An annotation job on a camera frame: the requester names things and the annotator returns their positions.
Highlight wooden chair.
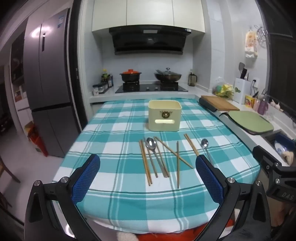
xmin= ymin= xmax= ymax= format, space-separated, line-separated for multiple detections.
xmin=0 ymin=155 xmax=21 ymax=183

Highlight hanging metal rack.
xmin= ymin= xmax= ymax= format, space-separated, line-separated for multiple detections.
xmin=255 ymin=25 xmax=270 ymax=49

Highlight grey refrigerator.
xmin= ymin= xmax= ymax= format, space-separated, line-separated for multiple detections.
xmin=23 ymin=8 xmax=81 ymax=158

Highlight blue basin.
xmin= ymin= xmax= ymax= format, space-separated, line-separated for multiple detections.
xmin=274 ymin=133 xmax=296 ymax=160

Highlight black gas stove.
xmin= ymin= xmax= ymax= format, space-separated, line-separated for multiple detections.
xmin=115 ymin=82 xmax=188 ymax=93

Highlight white upper cabinet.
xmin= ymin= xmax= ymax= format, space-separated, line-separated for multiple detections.
xmin=92 ymin=0 xmax=206 ymax=33

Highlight wooden cutting board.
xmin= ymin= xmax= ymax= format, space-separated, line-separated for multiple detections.
xmin=201 ymin=95 xmax=240 ymax=111

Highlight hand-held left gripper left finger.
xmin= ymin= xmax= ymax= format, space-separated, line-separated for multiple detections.
xmin=25 ymin=153 xmax=101 ymax=241

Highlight black clay pot orange lid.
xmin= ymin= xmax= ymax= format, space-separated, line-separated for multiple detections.
xmin=120 ymin=69 xmax=142 ymax=82

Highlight white knife holder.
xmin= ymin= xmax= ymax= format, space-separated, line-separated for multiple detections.
xmin=234 ymin=77 xmax=252 ymax=104

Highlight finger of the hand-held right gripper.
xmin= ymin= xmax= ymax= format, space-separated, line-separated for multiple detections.
xmin=253 ymin=146 xmax=281 ymax=171

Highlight purple bottle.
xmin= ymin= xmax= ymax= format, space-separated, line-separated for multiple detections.
xmin=257 ymin=96 xmax=269 ymax=115

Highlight black range hood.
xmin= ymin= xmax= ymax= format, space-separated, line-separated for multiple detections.
xmin=109 ymin=26 xmax=192 ymax=55

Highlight hanging printed bag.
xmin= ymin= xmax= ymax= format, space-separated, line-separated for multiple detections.
xmin=245 ymin=31 xmax=258 ymax=58

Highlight plastic bag yellow green contents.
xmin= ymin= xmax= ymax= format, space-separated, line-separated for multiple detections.
xmin=213 ymin=77 xmax=235 ymax=99

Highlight dark wok with glass lid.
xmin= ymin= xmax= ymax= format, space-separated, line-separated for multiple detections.
xmin=154 ymin=68 xmax=182 ymax=82

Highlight metal spoon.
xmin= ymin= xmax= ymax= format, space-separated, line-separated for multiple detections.
xmin=201 ymin=138 xmax=212 ymax=163
xmin=150 ymin=142 xmax=169 ymax=178
xmin=146 ymin=137 xmax=160 ymax=178

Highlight teal white checked tablecloth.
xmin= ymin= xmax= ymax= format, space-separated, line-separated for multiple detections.
xmin=52 ymin=98 xmax=259 ymax=234

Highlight green padded board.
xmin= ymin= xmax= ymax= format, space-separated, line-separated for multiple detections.
xmin=218 ymin=110 xmax=274 ymax=135

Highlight cream plastic utensil container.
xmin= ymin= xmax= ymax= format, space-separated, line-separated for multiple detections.
xmin=148 ymin=100 xmax=182 ymax=132

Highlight red bin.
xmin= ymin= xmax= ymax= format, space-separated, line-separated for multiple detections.
xmin=29 ymin=125 xmax=49 ymax=157

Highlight wooden chopstick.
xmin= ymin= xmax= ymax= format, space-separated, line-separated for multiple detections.
xmin=176 ymin=141 xmax=180 ymax=189
xmin=184 ymin=134 xmax=199 ymax=156
xmin=140 ymin=140 xmax=152 ymax=184
xmin=139 ymin=140 xmax=150 ymax=186
xmin=154 ymin=137 xmax=194 ymax=168
xmin=185 ymin=134 xmax=200 ymax=156
xmin=155 ymin=138 xmax=171 ymax=178

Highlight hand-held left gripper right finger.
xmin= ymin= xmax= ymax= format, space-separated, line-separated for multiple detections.
xmin=195 ymin=154 xmax=272 ymax=241

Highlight red and white garment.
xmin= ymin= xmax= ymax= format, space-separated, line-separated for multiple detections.
xmin=116 ymin=219 xmax=241 ymax=241

